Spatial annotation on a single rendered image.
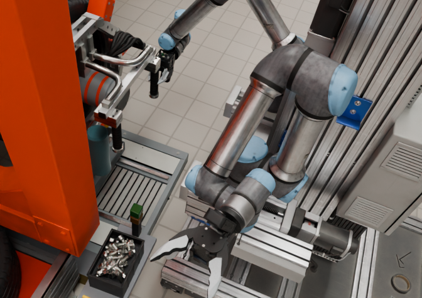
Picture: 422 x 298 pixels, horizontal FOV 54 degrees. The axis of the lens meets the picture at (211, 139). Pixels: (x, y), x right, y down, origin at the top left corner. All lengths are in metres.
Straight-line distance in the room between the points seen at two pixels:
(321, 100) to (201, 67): 2.26
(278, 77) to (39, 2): 0.56
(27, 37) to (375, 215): 1.24
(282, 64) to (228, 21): 2.75
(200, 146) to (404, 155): 1.58
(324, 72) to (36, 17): 0.64
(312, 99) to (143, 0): 3.00
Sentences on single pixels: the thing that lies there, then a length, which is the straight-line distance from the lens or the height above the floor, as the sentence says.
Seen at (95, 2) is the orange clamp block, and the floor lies 1.14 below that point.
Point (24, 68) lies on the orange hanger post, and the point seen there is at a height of 1.45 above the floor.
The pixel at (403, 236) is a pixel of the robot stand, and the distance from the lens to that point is 2.47.
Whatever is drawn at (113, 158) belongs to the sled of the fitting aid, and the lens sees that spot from 2.38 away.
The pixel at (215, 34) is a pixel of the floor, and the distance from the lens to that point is 3.59.
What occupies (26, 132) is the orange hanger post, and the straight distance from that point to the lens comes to 1.15.
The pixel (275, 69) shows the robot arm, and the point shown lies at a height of 1.42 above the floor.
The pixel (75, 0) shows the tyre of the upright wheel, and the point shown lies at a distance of 1.70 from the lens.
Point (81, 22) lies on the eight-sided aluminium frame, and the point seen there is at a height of 1.12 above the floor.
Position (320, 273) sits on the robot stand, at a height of 0.21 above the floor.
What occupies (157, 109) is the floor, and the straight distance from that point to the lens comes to 2.87.
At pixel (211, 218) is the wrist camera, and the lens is 0.85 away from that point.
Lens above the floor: 2.06
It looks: 49 degrees down
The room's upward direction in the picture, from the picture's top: 12 degrees clockwise
